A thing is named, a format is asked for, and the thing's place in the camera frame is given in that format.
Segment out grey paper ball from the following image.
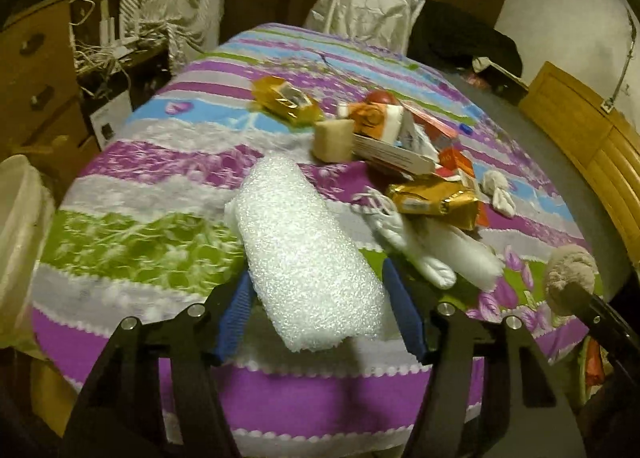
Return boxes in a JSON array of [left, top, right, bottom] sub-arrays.
[[544, 244, 598, 316]]

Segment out red cigarette carton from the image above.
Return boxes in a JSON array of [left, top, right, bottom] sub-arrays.
[[436, 147, 489, 232]]

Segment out white foam sheet roll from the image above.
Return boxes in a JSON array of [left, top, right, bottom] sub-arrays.
[[231, 155, 396, 352]]

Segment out grey mattress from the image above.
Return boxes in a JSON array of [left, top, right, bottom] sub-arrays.
[[444, 72, 634, 297]]

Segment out white crumpled tissue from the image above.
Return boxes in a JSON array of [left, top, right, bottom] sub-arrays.
[[480, 170, 516, 219]]

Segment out wooden bed headboard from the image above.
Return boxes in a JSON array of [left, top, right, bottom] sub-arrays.
[[518, 62, 640, 267]]

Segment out white plastic bag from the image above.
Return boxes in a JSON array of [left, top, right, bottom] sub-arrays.
[[352, 187, 504, 293]]

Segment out colourful striped bedspread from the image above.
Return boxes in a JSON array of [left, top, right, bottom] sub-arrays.
[[32, 24, 587, 457]]

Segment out gold foil packet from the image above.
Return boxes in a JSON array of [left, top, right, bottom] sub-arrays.
[[386, 175, 480, 231]]

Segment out white plastic bucket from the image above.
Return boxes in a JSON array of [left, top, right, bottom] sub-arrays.
[[1, 155, 54, 348]]

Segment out blue bottle cap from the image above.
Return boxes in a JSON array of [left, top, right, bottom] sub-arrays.
[[459, 123, 473, 134]]

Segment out white flat medicine box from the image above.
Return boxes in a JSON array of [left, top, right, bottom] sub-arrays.
[[352, 134, 436, 175]]

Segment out pink red carton box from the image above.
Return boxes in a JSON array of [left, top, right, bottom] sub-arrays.
[[402, 102, 458, 151]]

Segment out orange white snack packet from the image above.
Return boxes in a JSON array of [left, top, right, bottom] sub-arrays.
[[337, 102, 404, 144]]

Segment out wooden drawer dresser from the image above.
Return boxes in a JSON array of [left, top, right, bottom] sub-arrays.
[[1, 0, 99, 186]]

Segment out red apple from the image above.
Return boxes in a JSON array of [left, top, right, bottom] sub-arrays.
[[364, 90, 399, 105]]

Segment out black clothes pile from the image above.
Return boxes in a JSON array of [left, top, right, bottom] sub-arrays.
[[407, 0, 523, 77]]

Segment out beige sponge block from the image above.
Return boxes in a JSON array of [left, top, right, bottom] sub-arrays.
[[311, 119, 355, 163]]

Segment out yellow plastic wrapper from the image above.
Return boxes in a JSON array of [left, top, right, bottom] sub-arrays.
[[252, 76, 323, 127]]

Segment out tangled white cables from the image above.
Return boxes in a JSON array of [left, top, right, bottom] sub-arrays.
[[69, 0, 170, 100]]

